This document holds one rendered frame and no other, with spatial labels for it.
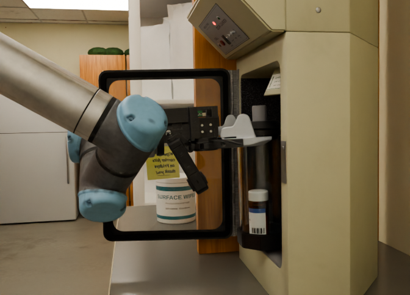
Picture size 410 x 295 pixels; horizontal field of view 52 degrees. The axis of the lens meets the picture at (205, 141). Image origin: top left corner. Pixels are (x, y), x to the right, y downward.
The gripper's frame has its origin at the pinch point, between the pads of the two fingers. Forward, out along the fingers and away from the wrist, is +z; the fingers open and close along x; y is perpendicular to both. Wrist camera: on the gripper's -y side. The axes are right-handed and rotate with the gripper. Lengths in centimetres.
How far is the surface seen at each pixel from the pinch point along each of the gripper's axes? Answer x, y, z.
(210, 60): 22.8, 19.0, -4.3
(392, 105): 21.8, 5.4, 43.6
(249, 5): -14.0, 22.2, -4.9
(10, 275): 291, -117, -131
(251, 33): -6.9, 19.3, -2.7
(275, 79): -1.8, 11.6, 3.2
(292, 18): -14.2, 20.0, 2.1
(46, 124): 474, 7, -127
